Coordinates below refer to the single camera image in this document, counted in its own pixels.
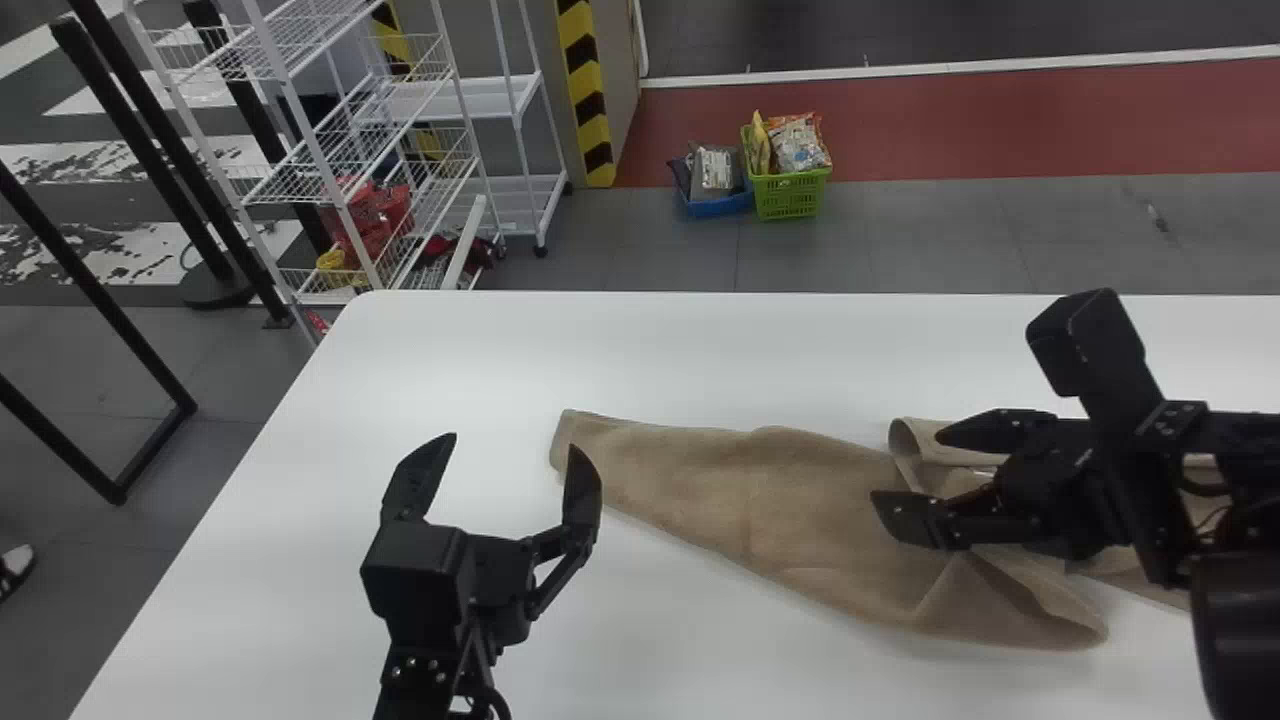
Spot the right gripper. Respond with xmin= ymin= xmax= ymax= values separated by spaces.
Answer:
xmin=869 ymin=408 xmax=1143 ymax=562

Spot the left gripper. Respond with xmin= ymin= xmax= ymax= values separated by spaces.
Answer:
xmin=379 ymin=432 xmax=604 ymax=651

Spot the beige towel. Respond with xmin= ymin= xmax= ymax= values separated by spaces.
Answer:
xmin=548 ymin=408 xmax=1219 ymax=652

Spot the white shelf trolley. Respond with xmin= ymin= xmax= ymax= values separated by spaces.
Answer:
xmin=380 ymin=0 xmax=573 ymax=259

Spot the red snack packet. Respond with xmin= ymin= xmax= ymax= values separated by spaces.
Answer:
xmin=319 ymin=177 xmax=415 ymax=269

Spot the green basket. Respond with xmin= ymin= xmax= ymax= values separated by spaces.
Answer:
xmin=740 ymin=122 xmax=834 ymax=222

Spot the blue basket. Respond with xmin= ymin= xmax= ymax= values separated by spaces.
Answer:
xmin=667 ymin=150 xmax=754 ymax=220

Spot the white snack packet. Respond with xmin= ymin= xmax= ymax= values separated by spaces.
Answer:
xmin=765 ymin=111 xmax=834 ymax=175

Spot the grey snack packet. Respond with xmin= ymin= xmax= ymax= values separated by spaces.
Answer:
xmin=688 ymin=142 xmax=745 ymax=200

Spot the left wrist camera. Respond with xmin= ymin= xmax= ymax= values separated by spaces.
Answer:
xmin=360 ymin=520 xmax=469 ymax=647

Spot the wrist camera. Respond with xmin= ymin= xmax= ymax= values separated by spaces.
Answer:
xmin=360 ymin=520 xmax=469 ymax=647
xmin=1025 ymin=288 xmax=1211 ymax=589

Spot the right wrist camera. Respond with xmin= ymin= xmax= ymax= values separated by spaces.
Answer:
xmin=1025 ymin=288 xmax=1211 ymax=589

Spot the black cable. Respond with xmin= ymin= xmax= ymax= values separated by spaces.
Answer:
xmin=452 ymin=625 xmax=513 ymax=720

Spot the white wire rack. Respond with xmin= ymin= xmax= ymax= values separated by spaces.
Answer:
xmin=120 ymin=0 xmax=493 ymax=346

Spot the yellow black striped post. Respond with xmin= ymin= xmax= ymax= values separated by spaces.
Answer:
xmin=554 ymin=0 xmax=620 ymax=190

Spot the black metal frame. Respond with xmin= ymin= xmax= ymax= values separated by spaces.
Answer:
xmin=0 ymin=158 xmax=199 ymax=507

